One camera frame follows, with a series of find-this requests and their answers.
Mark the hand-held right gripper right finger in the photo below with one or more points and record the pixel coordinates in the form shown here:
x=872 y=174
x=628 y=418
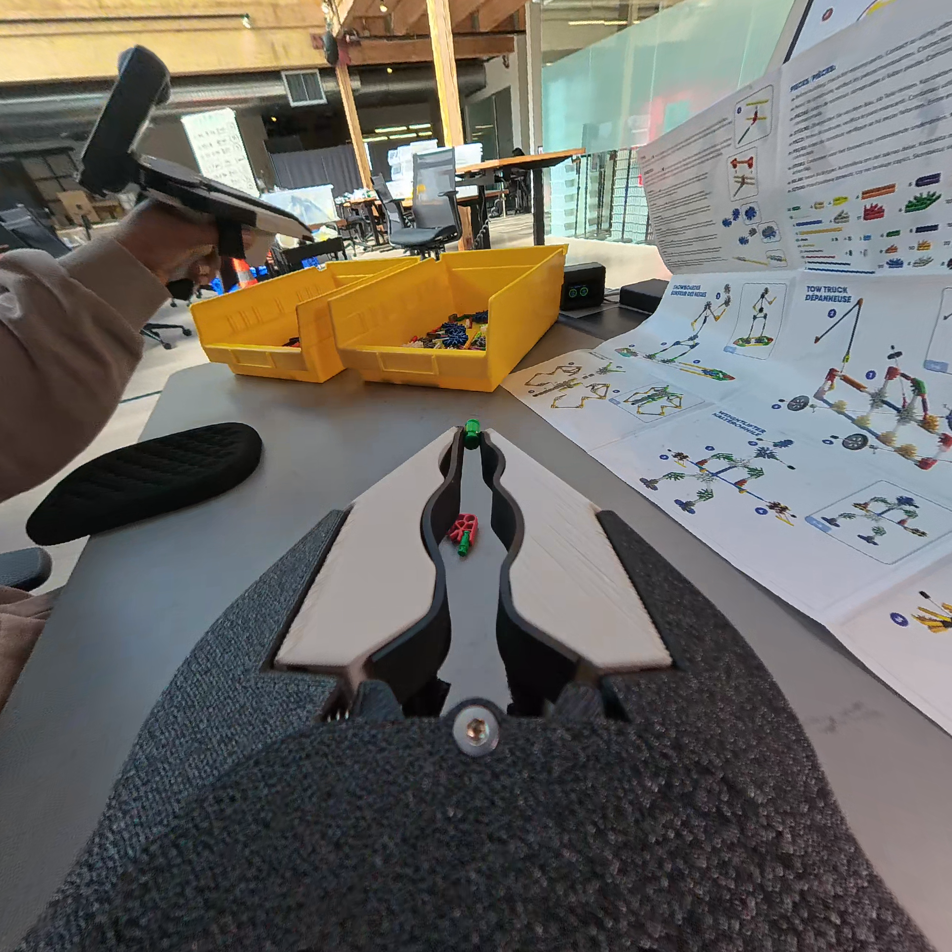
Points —
x=588 y=595

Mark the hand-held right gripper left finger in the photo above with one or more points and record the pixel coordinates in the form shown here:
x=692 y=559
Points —
x=365 y=595

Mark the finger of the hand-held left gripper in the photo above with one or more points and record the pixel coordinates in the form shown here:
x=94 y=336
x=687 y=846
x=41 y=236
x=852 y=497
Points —
x=275 y=217

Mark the red toy connector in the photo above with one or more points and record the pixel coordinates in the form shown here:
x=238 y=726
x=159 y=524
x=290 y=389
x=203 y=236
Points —
x=463 y=528

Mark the green toy connector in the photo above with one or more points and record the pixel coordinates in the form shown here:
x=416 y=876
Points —
x=472 y=432

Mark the yellow bin with toy pieces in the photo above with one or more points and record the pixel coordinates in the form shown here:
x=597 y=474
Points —
x=446 y=369

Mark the person's left forearm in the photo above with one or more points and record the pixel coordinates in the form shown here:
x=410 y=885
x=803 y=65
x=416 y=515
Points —
x=67 y=342

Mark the grey desk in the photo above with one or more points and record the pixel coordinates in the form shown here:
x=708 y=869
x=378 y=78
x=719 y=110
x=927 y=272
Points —
x=194 y=625

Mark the person's left hand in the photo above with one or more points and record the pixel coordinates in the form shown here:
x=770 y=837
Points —
x=171 y=238

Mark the whiteboard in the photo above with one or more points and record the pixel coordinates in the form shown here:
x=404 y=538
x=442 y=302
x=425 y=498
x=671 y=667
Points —
x=220 y=149

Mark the yellow bin with toy wheels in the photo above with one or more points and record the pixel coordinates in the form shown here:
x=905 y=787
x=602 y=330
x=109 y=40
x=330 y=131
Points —
x=253 y=342

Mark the office chair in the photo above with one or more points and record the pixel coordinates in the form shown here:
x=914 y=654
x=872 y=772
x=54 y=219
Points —
x=432 y=186

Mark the pile of colourful toy pieces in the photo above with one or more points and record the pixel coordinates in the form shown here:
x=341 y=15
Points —
x=446 y=330

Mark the wooden pillar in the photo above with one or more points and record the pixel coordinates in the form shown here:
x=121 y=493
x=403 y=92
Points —
x=446 y=89

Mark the black textured armrest pad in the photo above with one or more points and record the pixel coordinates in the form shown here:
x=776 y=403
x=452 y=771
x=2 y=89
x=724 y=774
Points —
x=142 y=479

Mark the wooden office table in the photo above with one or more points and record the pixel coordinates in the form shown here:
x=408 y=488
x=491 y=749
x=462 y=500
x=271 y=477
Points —
x=521 y=158

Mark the toy instruction poster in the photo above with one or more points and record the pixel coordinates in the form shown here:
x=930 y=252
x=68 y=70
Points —
x=833 y=417

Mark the black box device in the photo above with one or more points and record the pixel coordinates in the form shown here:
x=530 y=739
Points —
x=583 y=290

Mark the black flat device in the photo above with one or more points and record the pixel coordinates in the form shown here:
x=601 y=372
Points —
x=643 y=295

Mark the dark armrest pad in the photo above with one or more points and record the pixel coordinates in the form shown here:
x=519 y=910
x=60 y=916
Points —
x=18 y=568

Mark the upright printed instruction sheet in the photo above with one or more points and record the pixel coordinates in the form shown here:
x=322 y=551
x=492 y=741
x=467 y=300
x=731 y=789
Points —
x=826 y=23

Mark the wall air vent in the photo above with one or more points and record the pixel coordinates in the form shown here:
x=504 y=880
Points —
x=305 y=88

